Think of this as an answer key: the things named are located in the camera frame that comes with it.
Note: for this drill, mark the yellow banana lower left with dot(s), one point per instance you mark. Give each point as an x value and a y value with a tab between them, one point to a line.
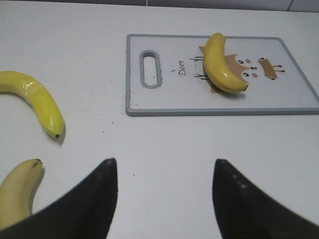
16	190

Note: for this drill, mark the yellow banana upper left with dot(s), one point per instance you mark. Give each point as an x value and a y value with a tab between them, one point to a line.
36	95

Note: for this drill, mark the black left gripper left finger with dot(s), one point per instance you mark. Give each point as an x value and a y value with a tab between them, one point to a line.
85	212

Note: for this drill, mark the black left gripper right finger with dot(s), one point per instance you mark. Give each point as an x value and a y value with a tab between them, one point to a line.
243	211

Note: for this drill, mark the yellow banana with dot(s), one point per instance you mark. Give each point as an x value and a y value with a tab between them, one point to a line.
16	190
36	95

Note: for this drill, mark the white grey deer cutting board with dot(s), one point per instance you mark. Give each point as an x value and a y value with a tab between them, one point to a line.
165	76

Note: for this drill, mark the yellow plastic banana stem half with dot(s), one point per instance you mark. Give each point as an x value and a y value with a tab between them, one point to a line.
216	67

